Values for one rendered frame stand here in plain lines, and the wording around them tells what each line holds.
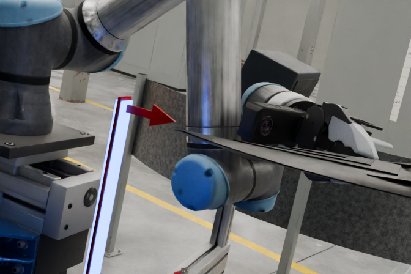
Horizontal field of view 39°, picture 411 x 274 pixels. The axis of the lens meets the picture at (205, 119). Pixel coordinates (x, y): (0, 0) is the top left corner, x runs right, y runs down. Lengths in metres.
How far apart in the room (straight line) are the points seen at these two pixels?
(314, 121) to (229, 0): 0.20
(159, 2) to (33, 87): 0.26
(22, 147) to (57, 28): 0.22
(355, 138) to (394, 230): 1.74
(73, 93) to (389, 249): 5.43
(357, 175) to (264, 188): 0.37
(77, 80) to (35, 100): 6.23
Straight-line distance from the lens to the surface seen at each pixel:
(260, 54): 1.17
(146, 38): 10.81
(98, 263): 0.68
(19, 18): 1.01
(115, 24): 1.06
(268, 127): 0.69
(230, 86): 0.77
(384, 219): 2.35
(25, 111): 1.02
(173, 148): 2.68
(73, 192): 0.96
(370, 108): 6.86
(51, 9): 1.03
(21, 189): 1.00
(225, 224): 1.17
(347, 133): 0.65
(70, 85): 7.28
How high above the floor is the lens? 1.29
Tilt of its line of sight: 9 degrees down
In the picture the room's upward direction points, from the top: 12 degrees clockwise
